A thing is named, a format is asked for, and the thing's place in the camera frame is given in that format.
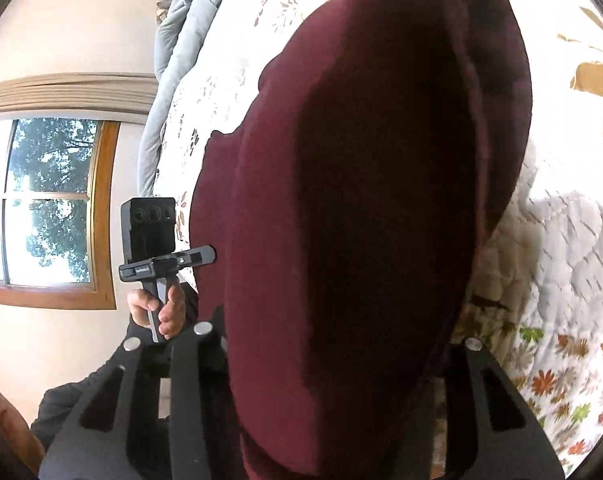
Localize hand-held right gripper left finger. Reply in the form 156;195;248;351
39;310;232;480

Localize beige window valance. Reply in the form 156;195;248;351
0;72;158;127

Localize grey blanket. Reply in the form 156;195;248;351
138;0;242;198

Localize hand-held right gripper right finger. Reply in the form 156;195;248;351
431;337;565;480

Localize floral quilted bedsheet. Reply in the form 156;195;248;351
152;0;603;466

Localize maroon pants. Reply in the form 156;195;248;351
189;0;533;480

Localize wooden framed window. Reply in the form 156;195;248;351
0;119;121;311

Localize person's left hand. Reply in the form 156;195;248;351
126;284;188;342

